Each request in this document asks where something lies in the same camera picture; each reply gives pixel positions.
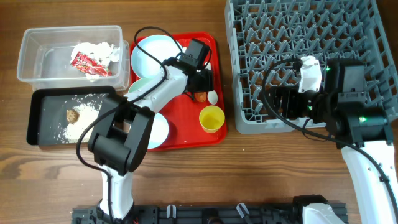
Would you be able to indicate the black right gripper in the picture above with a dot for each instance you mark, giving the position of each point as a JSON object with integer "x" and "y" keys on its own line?
{"x": 280, "y": 102}

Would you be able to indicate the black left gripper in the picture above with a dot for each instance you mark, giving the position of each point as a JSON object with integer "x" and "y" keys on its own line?
{"x": 208, "y": 84}

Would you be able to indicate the orange carrot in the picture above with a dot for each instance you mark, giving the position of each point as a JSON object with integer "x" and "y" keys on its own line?
{"x": 200, "y": 97}

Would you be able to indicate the yellow plastic cup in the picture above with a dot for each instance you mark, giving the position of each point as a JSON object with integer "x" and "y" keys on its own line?
{"x": 211, "y": 118}

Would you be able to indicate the mint green bowl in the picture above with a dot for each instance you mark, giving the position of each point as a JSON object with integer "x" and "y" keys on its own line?
{"x": 142, "y": 85}

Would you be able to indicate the small light blue bowl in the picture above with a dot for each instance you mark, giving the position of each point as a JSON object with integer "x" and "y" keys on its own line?
{"x": 159, "y": 132}

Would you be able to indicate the white tissue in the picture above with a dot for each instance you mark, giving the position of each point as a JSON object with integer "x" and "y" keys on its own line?
{"x": 104, "y": 53}

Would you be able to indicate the red snack wrapper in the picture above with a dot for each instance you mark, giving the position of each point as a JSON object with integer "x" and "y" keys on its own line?
{"x": 85, "y": 64}

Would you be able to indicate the brown food scrap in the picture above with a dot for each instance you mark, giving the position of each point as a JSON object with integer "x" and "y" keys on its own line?
{"x": 72, "y": 116}

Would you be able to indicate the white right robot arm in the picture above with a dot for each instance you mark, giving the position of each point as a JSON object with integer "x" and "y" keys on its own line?
{"x": 331, "y": 105}

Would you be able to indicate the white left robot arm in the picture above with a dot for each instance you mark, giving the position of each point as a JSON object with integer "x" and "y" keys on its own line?
{"x": 120, "y": 134}

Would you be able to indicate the grey dishwasher rack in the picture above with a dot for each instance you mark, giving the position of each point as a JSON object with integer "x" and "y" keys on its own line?
{"x": 261, "y": 33}

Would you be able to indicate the white plastic spoon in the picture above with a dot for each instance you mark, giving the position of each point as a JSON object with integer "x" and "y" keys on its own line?
{"x": 212, "y": 96}

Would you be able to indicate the red plastic tray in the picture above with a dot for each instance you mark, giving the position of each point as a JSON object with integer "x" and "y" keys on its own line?
{"x": 182, "y": 112}

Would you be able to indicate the large light blue plate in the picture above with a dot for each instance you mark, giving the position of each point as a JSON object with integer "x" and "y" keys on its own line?
{"x": 161, "y": 47}

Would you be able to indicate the clear plastic bin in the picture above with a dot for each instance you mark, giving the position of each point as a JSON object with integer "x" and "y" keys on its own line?
{"x": 46, "y": 54}

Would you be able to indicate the black plastic bin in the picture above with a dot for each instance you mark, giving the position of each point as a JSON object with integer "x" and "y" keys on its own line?
{"x": 45, "y": 104}

